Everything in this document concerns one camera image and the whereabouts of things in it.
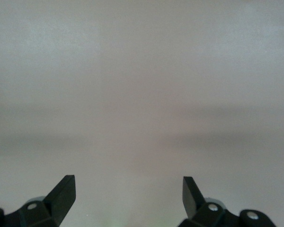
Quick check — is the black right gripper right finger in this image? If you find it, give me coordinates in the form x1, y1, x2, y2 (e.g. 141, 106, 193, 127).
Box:
178, 176, 241, 227

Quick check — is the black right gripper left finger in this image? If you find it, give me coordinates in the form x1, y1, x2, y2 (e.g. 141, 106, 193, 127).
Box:
3, 175, 76, 227

